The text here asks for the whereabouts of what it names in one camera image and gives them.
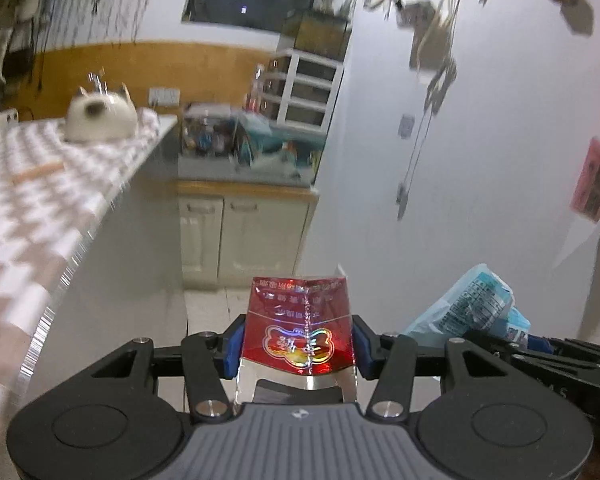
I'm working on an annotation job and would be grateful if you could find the red cigarette pack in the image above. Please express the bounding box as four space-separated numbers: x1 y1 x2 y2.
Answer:
234 274 358 405

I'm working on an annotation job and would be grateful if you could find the light blue snack packet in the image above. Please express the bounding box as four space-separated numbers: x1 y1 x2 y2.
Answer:
403 263 531 348

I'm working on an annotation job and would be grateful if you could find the cream floor cabinet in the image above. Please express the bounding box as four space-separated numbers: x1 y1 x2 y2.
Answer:
176 180 320 289

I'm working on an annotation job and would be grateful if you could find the pink QR code card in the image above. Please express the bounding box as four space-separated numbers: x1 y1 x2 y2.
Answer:
570 138 600 222

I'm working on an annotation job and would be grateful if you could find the teal storage box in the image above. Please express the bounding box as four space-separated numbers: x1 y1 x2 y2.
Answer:
232 112 326 186

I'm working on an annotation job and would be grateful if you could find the clear storage box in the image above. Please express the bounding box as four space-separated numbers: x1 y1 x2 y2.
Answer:
181 103 237 158

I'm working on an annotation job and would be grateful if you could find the checkered tablecloth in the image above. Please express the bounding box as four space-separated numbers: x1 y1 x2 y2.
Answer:
0 107 161 461

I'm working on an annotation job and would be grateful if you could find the white cat-shaped ceramic pot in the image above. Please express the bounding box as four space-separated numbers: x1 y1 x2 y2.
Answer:
64 70 137 143

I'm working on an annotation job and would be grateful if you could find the white power strip outlet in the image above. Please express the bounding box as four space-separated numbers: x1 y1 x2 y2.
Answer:
147 87 181 107

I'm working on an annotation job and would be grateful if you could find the white drawer organizer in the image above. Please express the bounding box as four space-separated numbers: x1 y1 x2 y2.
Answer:
258 49 343 136

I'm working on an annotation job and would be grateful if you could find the glass fish tank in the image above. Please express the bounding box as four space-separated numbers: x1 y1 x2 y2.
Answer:
277 9 352 62

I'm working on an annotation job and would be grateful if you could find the white macrame wall hanging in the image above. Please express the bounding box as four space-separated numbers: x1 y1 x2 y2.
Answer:
38 0 149 51

